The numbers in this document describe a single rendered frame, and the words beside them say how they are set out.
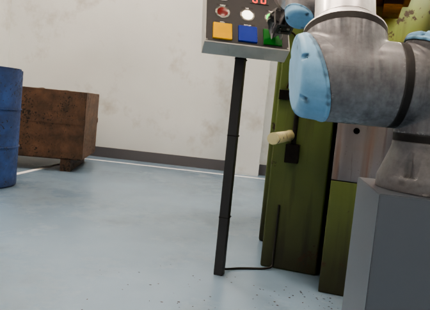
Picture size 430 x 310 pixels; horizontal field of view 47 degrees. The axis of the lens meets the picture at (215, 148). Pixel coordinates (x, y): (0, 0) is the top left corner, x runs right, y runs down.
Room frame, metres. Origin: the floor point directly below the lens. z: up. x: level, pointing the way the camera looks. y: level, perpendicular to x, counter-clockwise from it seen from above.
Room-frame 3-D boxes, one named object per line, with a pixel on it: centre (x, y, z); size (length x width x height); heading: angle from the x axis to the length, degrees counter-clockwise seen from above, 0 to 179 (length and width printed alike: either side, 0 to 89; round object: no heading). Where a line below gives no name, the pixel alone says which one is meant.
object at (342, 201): (2.21, -0.74, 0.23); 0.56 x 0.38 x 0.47; 164
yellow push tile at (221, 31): (1.95, 0.02, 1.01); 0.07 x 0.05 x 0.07; 99
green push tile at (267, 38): (1.98, -0.18, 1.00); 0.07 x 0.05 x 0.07; 99
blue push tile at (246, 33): (1.97, -0.08, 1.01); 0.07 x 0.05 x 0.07; 99
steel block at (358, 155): (2.21, -0.74, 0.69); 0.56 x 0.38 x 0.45; 164
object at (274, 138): (2.02, -0.27, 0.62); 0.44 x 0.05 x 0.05; 164
